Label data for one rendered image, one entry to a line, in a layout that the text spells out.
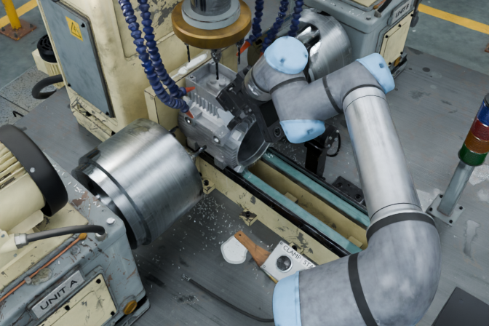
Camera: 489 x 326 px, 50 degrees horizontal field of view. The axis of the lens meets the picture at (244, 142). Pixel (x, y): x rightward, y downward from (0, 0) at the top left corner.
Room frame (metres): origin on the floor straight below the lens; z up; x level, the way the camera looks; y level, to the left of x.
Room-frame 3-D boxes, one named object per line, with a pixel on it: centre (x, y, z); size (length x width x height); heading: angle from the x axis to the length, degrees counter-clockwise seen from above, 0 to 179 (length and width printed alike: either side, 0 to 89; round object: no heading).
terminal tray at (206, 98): (1.00, 0.07, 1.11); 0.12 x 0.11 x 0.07; 48
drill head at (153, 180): (0.72, 0.28, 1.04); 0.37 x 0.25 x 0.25; 138
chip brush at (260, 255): (0.69, -0.05, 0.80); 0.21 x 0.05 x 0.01; 42
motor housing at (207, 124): (0.98, 0.04, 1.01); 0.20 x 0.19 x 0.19; 48
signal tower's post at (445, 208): (0.84, -0.56, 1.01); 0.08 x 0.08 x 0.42; 48
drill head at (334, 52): (1.23, -0.18, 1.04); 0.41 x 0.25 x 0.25; 138
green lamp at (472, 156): (0.84, -0.56, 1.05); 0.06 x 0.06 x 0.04
